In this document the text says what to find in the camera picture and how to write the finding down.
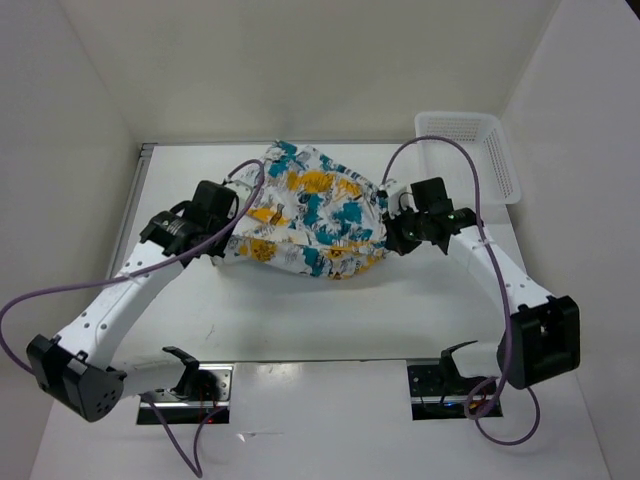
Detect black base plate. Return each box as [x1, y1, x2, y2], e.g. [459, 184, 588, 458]
[147, 364, 234, 425]
[407, 359, 483, 421]

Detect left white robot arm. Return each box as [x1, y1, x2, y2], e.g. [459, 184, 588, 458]
[26, 180, 251, 422]

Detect colourful printed shorts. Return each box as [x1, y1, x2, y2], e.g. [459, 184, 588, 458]
[221, 141, 388, 280]

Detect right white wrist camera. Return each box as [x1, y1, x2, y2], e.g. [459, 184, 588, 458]
[378, 179, 412, 218]

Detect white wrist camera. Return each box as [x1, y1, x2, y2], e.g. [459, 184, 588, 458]
[223, 179, 253, 219]
[378, 179, 412, 218]

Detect white plastic basket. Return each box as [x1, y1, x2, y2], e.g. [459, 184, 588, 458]
[414, 111, 522, 205]

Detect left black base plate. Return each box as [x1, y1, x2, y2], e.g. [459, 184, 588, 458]
[147, 364, 234, 425]

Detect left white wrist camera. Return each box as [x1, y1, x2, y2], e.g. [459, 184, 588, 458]
[223, 179, 253, 219]

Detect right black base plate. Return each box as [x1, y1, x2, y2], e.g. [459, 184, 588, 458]
[407, 359, 483, 421]

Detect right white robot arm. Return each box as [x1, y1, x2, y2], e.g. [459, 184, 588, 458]
[378, 177, 581, 390]

